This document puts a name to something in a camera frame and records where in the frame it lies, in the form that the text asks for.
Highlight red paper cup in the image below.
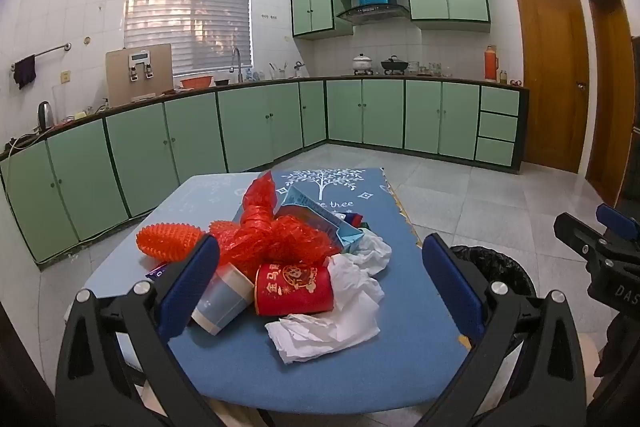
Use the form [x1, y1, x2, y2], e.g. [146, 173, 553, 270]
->
[254, 263, 335, 317]

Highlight window blinds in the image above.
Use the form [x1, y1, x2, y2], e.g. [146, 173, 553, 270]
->
[124, 0, 253, 78]

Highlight range hood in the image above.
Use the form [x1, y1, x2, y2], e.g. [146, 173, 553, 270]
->
[336, 4, 411, 26]

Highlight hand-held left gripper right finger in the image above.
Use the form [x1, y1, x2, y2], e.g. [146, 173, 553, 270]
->
[421, 233, 587, 427]

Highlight black trash bin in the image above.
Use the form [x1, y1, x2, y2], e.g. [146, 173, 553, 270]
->
[449, 245, 538, 303]

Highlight brown wooden door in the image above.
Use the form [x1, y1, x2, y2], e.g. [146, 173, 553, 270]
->
[586, 0, 638, 208]
[514, 0, 591, 175]

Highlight group of glass jars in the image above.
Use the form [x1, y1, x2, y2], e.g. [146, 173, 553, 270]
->
[407, 61, 452, 78]

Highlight orange foam fruit net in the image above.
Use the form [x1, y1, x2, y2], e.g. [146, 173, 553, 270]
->
[136, 222, 208, 264]

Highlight blue printed table mat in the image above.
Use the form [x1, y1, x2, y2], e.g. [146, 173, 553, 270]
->
[167, 167, 472, 400]

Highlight green base cabinets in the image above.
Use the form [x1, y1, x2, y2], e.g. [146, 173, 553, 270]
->
[0, 77, 530, 265]

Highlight brown water dispenser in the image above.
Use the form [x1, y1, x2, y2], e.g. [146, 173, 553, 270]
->
[105, 44, 175, 106]

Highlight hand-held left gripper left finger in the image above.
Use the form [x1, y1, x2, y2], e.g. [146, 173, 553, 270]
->
[55, 234, 221, 427]

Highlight dark towel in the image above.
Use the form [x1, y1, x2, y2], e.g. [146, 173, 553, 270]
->
[12, 54, 37, 90]

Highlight red plastic bag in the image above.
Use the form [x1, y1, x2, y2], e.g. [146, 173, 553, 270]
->
[210, 172, 341, 280]

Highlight steel electric kettle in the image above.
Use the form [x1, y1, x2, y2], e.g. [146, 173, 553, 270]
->
[37, 101, 57, 130]

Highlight clear plastic cup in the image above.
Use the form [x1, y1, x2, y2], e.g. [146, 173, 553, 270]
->
[191, 263, 255, 336]

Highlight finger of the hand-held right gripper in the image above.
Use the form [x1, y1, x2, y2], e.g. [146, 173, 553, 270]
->
[553, 212, 608, 260]
[595, 203, 640, 236]

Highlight metal towel rail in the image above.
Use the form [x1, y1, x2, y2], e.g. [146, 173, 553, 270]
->
[11, 42, 72, 72]

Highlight red thermos flask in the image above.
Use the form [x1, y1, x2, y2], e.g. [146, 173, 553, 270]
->
[483, 45, 499, 82]

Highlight light blue carton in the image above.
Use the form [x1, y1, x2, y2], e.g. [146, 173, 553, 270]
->
[275, 185, 366, 255]

